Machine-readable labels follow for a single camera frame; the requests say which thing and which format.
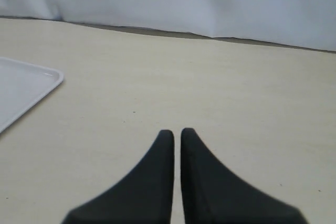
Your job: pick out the white plastic tray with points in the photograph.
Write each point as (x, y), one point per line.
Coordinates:
(23, 85)

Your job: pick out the white backdrop cloth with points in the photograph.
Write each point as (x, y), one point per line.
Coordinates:
(301, 23)

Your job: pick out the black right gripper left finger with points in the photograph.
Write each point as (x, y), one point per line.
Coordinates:
(144, 195)

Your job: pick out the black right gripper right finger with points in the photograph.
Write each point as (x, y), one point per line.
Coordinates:
(211, 193)

